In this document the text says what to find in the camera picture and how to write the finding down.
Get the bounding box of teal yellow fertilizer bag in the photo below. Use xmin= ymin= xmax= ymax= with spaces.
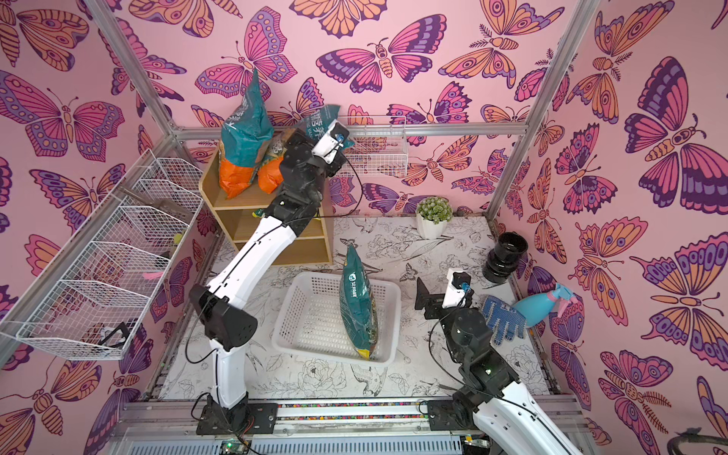
xmin=339 ymin=245 xmax=378 ymax=360

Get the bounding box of teal orange fertilizer bag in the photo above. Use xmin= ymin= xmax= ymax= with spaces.
xmin=219 ymin=70 xmax=274 ymax=199
xmin=257 ymin=104 xmax=340 ymax=195

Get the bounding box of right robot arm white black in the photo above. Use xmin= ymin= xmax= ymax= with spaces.
xmin=414 ymin=272 xmax=580 ymax=454

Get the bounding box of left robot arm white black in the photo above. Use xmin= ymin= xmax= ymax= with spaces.
xmin=189 ymin=121 xmax=350 ymax=437

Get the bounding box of wooden three-tier shelf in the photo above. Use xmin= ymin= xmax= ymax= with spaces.
xmin=199 ymin=155 xmax=334 ymax=265

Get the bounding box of blue dotted glove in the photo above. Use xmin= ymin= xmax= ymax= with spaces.
xmin=483 ymin=296 xmax=527 ymax=346

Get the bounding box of potted green succulent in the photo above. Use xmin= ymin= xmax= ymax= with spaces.
xmin=416 ymin=196 xmax=453 ymax=240

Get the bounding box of teal spray bottle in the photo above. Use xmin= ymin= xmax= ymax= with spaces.
xmin=514 ymin=284 xmax=578 ymax=328

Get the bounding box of white plastic basket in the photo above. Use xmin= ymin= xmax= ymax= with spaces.
xmin=271 ymin=272 xmax=402 ymax=367

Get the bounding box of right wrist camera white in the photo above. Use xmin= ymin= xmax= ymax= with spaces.
xmin=442 ymin=268 xmax=471 ymax=308

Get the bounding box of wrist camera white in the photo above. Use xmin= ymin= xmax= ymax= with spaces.
xmin=442 ymin=268 xmax=471 ymax=308
xmin=312 ymin=119 xmax=350 ymax=165

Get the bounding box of black camera lens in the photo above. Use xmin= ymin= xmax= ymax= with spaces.
xmin=482 ymin=231 xmax=529 ymax=286

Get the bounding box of small white wire basket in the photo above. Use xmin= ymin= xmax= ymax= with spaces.
xmin=337 ymin=115 xmax=410 ymax=179

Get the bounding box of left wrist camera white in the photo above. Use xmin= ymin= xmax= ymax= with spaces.
xmin=312 ymin=119 xmax=350 ymax=165

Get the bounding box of white wire wall rack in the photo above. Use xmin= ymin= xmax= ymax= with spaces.
xmin=1 ymin=151 xmax=203 ymax=360

